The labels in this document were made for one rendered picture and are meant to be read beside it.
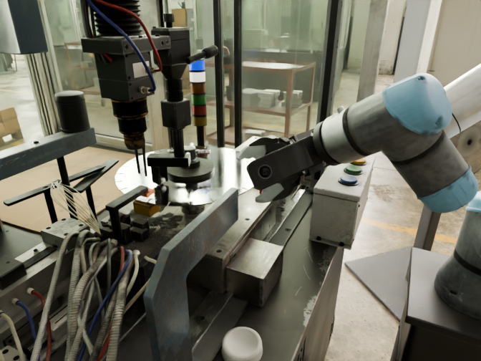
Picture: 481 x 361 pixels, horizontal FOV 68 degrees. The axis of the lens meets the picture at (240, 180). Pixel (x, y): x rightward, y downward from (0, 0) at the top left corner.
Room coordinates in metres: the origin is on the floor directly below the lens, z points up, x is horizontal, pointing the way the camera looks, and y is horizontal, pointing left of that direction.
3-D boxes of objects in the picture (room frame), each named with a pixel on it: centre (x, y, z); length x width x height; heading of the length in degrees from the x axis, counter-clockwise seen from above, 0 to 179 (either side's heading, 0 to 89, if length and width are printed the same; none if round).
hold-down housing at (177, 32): (0.67, 0.12, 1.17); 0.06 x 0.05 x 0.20; 145
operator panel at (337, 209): (0.86, -0.28, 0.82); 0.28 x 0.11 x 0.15; 154
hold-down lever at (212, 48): (0.68, 0.08, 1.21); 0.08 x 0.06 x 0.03; 154
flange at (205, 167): (0.74, 0.12, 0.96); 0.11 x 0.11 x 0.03
